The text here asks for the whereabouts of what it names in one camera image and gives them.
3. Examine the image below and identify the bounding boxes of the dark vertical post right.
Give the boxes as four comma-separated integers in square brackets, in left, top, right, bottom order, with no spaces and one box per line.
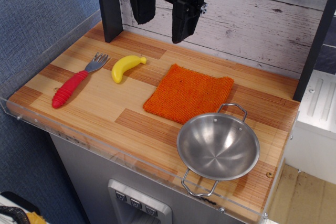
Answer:
[292,0,336,102]

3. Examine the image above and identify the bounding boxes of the silver dispenser button panel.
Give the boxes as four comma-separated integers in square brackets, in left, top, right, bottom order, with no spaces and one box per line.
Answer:
[108,179,173,223]

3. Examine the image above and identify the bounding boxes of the black braided cable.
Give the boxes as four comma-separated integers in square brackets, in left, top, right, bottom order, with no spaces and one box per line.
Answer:
[0,205,28,224]

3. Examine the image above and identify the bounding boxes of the yellow plastic banana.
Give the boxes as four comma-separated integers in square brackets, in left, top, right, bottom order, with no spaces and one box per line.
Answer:
[111,55,147,83]

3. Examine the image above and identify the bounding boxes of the red handled metal fork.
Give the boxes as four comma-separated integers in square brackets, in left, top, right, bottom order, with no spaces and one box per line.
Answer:
[51,52,109,109]

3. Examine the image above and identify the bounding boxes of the grey toy fridge cabinet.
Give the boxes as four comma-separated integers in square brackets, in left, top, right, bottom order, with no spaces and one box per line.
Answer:
[51,135,234,223]

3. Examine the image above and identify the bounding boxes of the orange knitted towel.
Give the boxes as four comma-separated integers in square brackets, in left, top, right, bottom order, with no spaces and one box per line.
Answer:
[143,64,234,124]

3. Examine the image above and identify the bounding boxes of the dark vertical post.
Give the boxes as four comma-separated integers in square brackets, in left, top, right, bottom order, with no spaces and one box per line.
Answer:
[292,0,336,102]
[99,0,123,42]

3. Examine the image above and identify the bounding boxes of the dark vertical post left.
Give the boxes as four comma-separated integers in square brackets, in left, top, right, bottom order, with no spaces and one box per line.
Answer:
[99,0,123,42]

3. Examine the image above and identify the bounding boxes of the steel two-handled colander bowl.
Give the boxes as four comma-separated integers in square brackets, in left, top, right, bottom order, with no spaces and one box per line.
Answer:
[176,104,260,197]

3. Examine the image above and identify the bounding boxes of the white ribbed side unit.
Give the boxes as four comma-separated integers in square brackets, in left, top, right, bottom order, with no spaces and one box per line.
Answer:
[284,70,335,184]

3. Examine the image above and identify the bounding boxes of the clear acrylic table guard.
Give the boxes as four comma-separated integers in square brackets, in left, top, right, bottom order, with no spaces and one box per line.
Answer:
[6,8,302,223]

